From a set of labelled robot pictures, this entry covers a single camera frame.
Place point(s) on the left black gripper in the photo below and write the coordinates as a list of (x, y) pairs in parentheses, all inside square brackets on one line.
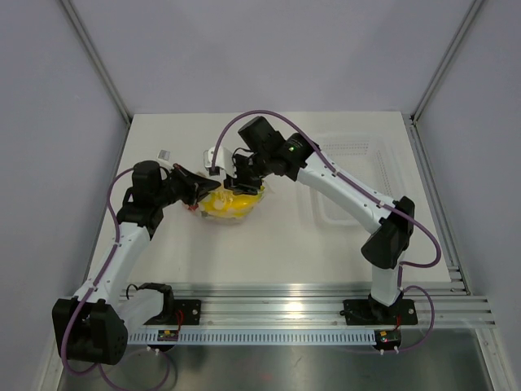
[(202, 186)]

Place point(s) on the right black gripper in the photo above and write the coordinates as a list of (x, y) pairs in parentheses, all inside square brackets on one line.
[(239, 184)]

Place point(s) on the yellow banana bunch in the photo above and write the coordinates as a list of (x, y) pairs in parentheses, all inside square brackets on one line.
[(224, 204)]

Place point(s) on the clear zip top bag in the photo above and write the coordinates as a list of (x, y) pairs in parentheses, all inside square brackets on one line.
[(233, 221)]

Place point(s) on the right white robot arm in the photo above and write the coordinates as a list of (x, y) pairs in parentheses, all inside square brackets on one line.
[(386, 220)]

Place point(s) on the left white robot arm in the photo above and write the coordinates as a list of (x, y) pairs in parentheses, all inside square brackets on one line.
[(92, 325)]

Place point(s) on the left small circuit board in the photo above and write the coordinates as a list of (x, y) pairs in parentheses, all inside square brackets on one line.
[(168, 335)]

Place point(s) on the small circuit board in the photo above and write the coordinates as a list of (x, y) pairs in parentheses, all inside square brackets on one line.
[(388, 339), (168, 335)]

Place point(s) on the right small circuit board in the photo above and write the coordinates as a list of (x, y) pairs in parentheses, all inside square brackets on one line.
[(388, 339)]

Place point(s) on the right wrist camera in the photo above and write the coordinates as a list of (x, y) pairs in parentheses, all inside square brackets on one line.
[(219, 161)]

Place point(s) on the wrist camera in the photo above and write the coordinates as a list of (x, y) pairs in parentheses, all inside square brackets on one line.
[(163, 158), (219, 161)]

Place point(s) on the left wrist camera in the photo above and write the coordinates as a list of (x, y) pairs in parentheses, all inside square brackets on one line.
[(163, 158)]

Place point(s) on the aluminium rail beam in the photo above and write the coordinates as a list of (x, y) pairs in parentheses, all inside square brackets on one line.
[(318, 306)]

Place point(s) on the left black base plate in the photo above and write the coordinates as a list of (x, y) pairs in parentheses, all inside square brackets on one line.
[(184, 311)]

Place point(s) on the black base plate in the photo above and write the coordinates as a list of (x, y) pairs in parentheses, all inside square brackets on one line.
[(360, 311), (184, 311)]

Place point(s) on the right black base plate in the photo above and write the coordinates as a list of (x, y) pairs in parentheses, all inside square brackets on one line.
[(360, 311)]

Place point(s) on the white slotted cable duct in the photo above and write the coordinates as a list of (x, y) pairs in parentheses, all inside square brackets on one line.
[(257, 337)]

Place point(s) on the left aluminium corner post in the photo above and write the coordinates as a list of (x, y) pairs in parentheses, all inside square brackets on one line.
[(82, 33)]

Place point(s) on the aluminium corner post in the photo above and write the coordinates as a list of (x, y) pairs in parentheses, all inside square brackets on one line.
[(450, 54), (82, 33)]

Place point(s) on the right aluminium corner post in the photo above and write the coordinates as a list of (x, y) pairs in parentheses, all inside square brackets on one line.
[(450, 54)]

